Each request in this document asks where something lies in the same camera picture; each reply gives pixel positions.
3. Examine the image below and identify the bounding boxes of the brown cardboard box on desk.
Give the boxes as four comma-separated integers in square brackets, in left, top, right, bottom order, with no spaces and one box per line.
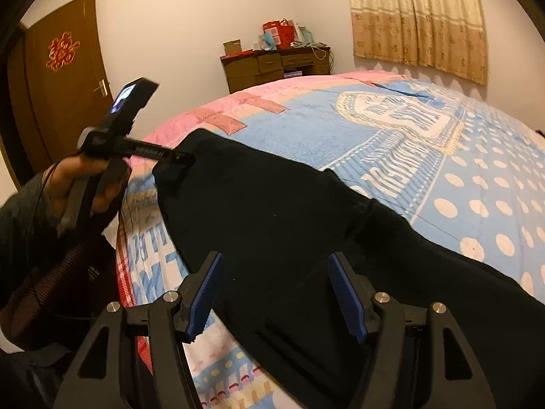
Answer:
[223,39,242,56]

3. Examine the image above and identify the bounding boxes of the blue pink patterned bedspread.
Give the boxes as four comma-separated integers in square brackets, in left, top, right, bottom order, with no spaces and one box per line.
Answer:
[117,72,544,408]

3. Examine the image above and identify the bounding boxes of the beige patterned window curtain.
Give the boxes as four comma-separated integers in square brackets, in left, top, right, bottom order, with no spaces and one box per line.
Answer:
[349,0,488,86]

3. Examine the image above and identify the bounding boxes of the black garment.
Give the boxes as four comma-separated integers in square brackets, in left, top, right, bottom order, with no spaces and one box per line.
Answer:
[152,129,544,408]

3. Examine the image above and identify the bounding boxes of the red gift bag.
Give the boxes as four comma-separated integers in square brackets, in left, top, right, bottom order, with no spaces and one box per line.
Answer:
[262,18,295,49]

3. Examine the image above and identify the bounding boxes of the person's left hand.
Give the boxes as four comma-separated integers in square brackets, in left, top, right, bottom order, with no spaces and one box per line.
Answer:
[43,154,131,221]

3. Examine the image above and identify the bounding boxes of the brown wooden desk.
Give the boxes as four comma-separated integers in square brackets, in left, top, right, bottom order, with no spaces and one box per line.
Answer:
[220,45,332,93]

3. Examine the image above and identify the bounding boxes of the brown wooden door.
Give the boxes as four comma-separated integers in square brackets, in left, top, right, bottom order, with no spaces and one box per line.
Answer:
[3,0,112,185]

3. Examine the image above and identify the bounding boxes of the person's left forearm dark sleeve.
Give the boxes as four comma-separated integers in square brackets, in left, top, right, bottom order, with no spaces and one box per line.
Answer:
[1,176,121,351]

